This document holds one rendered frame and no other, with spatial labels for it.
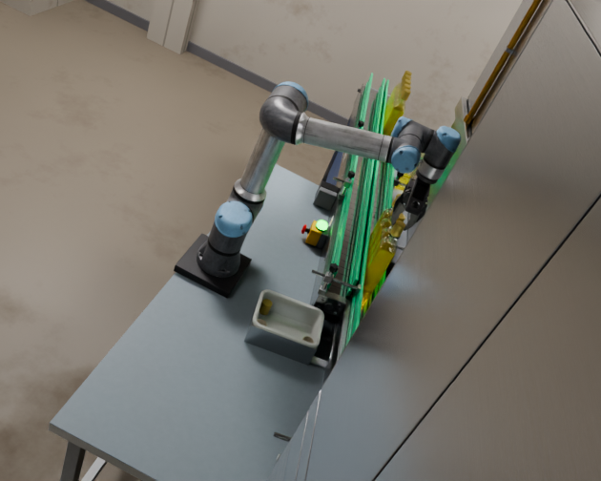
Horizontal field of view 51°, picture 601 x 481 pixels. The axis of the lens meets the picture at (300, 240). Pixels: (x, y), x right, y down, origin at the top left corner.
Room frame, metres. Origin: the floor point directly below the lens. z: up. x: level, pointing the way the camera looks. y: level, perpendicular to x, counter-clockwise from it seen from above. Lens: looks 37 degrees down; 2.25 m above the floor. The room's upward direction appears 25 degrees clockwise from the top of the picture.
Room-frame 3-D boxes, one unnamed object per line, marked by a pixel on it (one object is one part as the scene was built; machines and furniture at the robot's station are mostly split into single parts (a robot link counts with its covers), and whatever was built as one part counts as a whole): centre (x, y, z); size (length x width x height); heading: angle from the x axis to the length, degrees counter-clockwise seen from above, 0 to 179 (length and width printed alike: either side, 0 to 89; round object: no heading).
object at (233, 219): (1.66, 0.23, 0.95); 0.13 x 0.12 x 0.14; 0
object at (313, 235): (2.04, -0.05, 0.79); 0.07 x 0.07 x 0.07; 6
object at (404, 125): (1.76, -0.17, 1.45); 0.11 x 0.11 x 0.08; 0
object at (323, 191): (2.32, -0.02, 0.79); 0.08 x 0.08 x 0.08; 6
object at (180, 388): (1.61, -0.43, 0.73); 1.58 x 1.52 x 0.04; 176
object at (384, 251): (1.75, -0.27, 0.99); 0.06 x 0.06 x 0.21; 5
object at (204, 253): (1.66, 0.23, 0.83); 0.15 x 0.15 x 0.10
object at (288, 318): (1.49, -0.07, 0.80); 0.22 x 0.17 x 0.09; 96
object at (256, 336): (1.49, -0.10, 0.79); 0.27 x 0.17 x 0.08; 96
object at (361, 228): (2.52, -0.14, 0.93); 1.75 x 0.01 x 0.08; 6
